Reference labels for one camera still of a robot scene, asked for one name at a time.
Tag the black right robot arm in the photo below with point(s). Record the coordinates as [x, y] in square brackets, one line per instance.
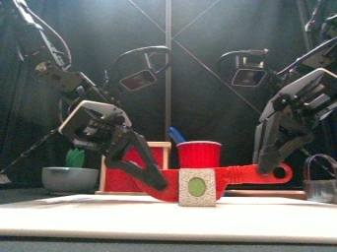
[314, 49]

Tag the toy sushi roll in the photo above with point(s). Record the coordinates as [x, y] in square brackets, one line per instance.
[197, 187]

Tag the red plastic pan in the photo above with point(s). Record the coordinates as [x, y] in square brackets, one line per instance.
[241, 175]

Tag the toy carrot with green leaves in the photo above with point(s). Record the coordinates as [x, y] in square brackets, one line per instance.
[76, 158]

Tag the white cutting board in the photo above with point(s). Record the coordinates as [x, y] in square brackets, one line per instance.
[167, 220]

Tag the grey bowl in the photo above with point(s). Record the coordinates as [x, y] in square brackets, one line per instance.
[70, 179]

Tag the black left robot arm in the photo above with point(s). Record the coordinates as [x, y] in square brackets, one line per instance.
[57, 75]

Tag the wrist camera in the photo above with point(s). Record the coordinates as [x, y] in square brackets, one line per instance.
[249, 75]
[138, 80]

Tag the red plastic cup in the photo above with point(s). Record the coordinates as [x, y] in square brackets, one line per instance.
[200, 154]

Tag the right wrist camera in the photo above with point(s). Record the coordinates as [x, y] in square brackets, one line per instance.
[249, 75]

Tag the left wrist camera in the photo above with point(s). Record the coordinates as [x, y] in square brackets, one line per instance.
[138, 80]

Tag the blue utensil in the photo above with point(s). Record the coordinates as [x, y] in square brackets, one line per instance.
[177, 135]

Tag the vertical metal pole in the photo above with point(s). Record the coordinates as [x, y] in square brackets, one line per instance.
[168, 108]

